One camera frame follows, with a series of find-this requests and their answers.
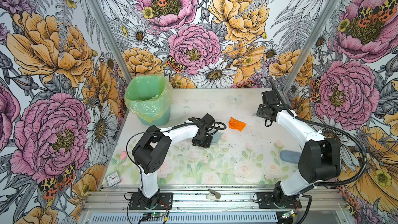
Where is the grey-blue dustpan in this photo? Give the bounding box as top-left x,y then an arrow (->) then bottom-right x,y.
211,132 -> 223,144

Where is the blue-grey oval case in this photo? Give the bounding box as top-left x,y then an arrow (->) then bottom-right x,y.
280,150 -> 301,164

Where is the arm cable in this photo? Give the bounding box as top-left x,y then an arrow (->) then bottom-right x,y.
269,77 -> 368,187
125,117 -> 228,175

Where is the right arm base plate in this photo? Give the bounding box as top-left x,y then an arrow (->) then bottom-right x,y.
253,191 -> 302,209

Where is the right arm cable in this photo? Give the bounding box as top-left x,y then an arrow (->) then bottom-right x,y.
269,77 -> 368,187

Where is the beige clip on rail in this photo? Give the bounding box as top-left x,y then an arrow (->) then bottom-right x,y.
206,189 -> 221,201

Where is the small clock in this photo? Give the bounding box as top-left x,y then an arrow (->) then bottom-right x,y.
105,171 -> 121,187

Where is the green bin with bag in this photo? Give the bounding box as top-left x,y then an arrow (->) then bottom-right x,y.
124,75 -> 173,125

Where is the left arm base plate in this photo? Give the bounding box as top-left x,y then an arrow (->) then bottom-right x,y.
128,192 -> 174,211

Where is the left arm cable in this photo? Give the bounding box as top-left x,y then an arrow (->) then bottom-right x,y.
125,117 -> 228,175

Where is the orange paper scrap right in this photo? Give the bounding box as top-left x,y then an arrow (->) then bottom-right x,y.
229,117 -> 247,132

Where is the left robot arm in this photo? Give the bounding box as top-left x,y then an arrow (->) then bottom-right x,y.
132,114 -> 226,201

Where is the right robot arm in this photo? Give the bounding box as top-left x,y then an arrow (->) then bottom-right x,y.
256,90 -> 341,207

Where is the aluminium rail frame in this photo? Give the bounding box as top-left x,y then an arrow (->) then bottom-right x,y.
80,185 -> 354,224

